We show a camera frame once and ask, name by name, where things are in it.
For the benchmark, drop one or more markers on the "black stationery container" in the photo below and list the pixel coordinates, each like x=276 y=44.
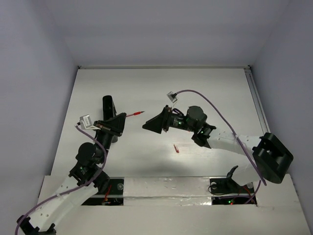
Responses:
x=108 y=107

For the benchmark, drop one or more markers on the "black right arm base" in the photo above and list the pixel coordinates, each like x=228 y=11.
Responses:
x=226 y=191

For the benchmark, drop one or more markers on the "clear red gel pen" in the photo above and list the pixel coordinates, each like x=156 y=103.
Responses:
x=135 y=114

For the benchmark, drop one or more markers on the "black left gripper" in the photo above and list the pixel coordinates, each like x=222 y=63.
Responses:
x=107 y=127

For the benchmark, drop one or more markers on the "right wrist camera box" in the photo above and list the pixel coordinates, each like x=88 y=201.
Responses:
x=173 y=98

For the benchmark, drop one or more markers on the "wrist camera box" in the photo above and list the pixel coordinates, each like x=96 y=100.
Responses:
x=173 y=98
x=85 y=122

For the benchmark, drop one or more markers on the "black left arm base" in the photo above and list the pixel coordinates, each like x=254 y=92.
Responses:
x=113 y=195

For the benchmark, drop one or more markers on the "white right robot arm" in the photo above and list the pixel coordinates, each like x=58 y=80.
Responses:
x=268 y=158

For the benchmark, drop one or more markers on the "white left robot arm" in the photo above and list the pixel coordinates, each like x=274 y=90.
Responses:
x=84 y=180

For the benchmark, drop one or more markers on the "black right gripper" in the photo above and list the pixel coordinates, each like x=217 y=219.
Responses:
x=160 y=121

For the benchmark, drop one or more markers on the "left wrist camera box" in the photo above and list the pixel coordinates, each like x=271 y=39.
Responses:
x=85 y=122

